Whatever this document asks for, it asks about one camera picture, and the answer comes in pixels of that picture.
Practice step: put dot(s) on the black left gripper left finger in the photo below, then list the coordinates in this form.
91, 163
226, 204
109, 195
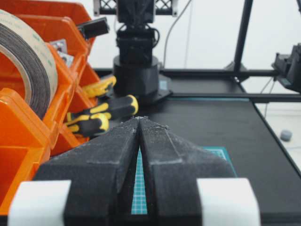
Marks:
90, 185

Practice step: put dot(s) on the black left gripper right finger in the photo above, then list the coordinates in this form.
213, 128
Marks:
190, 186

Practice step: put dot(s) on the yellow utility cutter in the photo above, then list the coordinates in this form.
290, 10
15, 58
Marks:
101, 87

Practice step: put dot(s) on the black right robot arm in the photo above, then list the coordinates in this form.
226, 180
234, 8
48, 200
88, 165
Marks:
135, 67

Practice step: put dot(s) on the orange container rack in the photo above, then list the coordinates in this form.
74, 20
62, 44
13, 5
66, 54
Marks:
26, 141

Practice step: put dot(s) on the green cutting mat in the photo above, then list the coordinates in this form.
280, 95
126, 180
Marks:
139, 205

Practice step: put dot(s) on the yellow black screwdriver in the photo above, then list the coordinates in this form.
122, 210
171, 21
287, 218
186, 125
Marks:
88, 125
113, 108

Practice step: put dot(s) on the small grey cap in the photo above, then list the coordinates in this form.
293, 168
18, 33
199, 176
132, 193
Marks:
286, 135

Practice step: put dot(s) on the silver metal corner brackets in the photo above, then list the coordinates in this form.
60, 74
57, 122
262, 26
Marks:
61, 48

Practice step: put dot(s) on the black aluminium extrusion bar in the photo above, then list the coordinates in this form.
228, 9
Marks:
93, 28

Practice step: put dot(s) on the beige double-sided tape roll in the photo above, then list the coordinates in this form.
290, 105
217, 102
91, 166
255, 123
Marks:
29, 53

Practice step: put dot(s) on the black frame post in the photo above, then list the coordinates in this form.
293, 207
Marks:
235, 66

